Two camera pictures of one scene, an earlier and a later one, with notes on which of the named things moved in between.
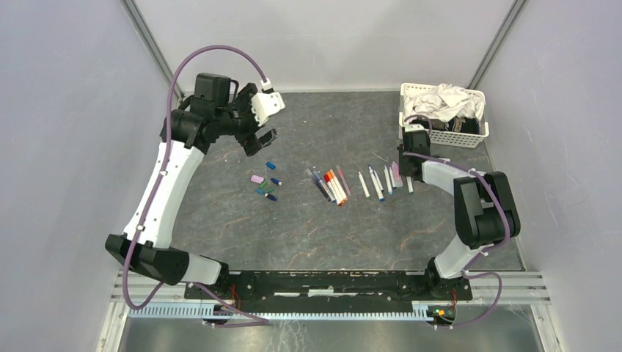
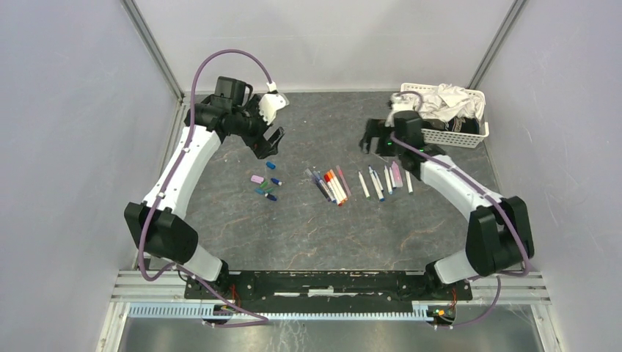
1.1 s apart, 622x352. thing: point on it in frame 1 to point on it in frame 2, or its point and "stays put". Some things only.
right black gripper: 403,170 to 376,128
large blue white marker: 375,183 stays put
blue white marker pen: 392,177 stays put
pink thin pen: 343,180 stays put
